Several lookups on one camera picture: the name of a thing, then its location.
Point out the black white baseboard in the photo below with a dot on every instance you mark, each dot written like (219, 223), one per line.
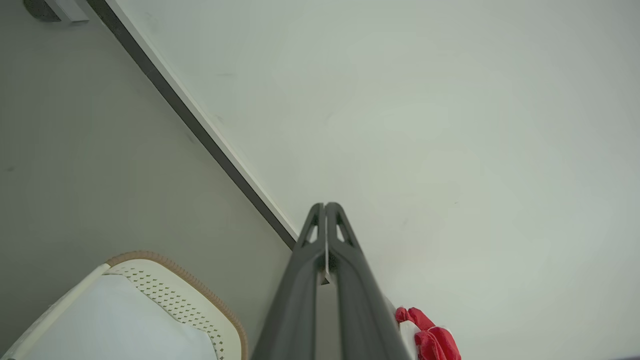
(200, 125)

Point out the grey table leg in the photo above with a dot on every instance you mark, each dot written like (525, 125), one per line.
(70, 9)

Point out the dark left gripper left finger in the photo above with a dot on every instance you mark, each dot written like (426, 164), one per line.
(295, 300)

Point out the red white sports jersey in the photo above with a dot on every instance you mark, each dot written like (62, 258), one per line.
(430, 340)

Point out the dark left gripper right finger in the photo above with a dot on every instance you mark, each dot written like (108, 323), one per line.
(360, 310)

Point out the white laundry basket tan rim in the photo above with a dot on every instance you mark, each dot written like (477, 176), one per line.
(185, 295)

